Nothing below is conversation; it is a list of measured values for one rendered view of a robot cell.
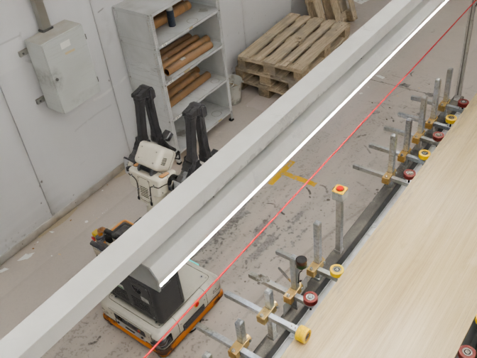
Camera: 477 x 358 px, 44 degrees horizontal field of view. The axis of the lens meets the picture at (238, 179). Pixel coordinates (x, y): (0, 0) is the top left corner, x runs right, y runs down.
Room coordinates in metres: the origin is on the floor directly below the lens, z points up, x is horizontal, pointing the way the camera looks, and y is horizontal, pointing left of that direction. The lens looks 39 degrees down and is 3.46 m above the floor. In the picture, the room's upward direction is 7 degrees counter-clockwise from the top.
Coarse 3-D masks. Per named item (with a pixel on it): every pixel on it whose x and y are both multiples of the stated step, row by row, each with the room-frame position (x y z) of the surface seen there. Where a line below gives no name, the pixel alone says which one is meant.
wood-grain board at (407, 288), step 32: (448, 160) 3.06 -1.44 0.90; (416, 192) 2.77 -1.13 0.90; (448, 192) 2.74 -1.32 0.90; (384, 224) 2.52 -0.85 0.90; (416, 224) 2.49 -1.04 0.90; (448, 224) 2.46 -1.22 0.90; (384, 256) 2.27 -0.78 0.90; (416, 256) 2.24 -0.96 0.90; (448, 256) 2.21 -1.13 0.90; (352, 288) 2.07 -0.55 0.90; (384, 288) 2.04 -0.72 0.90; (416, 288) 2.01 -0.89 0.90; (448, 288) 1.99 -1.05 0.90; (320, 320) 1.88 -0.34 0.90; (352, 320) 1.86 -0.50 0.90; (384, 320) 1.83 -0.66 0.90; (416, 320) 1.81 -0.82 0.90; (448, 320) 1.79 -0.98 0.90; (288, 352) 1.71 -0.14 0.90; (320, 352) 1.69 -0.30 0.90; (352, 352) 1.67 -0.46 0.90; (384, 352) 1.65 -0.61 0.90; (416, 352) 1.63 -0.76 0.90; (448, 352) 1.60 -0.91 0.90
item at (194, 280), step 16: (192, 272) 2.90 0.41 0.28; (208, 272) 2.88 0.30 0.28; (192, 288) 2.74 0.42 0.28; (112, 304) 2.70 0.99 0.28; (128, 304) 2.68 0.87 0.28; (208, 304) 2.72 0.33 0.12; (112, 320) 2.69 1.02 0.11; (144, 320) 2.52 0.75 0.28; (176, 320) 2.50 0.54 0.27; (192, 320) 2.58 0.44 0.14; (160, 336) 2.39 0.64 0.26; (176, 336) 2.45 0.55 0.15; (160, 352) 2.37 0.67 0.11
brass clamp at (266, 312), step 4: (276, 304) 1.98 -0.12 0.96; (264, 308) 1.95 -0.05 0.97; (272, 308) 1.95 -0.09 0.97; (276, 308) 1.97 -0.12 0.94; (260, 312) 1.93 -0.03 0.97; (264, 312) 1.93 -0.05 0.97; (268, 312) 1.93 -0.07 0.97; (272, 312) 1.94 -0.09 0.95; (256, 316) 1.91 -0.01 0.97; (264, 316) 1.90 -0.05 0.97; (260, 320) 1.90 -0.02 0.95; (264, 320) 1.88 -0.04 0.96; (264, 324) 1.88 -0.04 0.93
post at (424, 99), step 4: (424, 96) 3.48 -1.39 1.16; (424, 100) 3.46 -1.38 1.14; (420, 104) 3.48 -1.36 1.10; (424, 104) 3.46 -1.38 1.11; (420, 108) 3.48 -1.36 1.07; (424, 108) 3.46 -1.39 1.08; (420, 112) 3.47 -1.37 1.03; (424, 112) 3.46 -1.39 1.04; (420, 116) 3.47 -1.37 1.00; (424, 116) 3.47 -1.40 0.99; (420, 120) 3.47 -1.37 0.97; (424, 120) 3.48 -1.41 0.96; (420, 124) 3.47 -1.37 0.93; (420, 128) 3.46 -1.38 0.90; (420, 132) 3.46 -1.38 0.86; (416, 144) 3.48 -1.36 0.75; (420, 144) 3.46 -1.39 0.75
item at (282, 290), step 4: (252, 272) 2.31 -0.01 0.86; (248, 276) 2.30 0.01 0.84; (252, 276) 2.28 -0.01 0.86; (256, 276) 2.27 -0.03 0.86; (256, 280) 2.26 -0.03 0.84; (264, 284) 2.23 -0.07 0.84; (268, 284) 2.21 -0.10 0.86; (272, 284) 2.20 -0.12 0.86; (276, 284) 2.20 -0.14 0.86; (272, 288) 2.19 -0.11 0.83; (276, 288) 2.17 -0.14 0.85; (280, 288) 2.16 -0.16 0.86; (284, 288) 2.16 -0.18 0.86; (280, 292) 2.15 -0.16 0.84; (284, 292) 2.14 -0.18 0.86; (296, 296) 2.09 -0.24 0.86; (300, 296) 2.09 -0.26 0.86; (296, 300) 2.09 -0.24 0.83; (300, 300) 2.07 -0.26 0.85; (304, 304) 2.05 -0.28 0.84
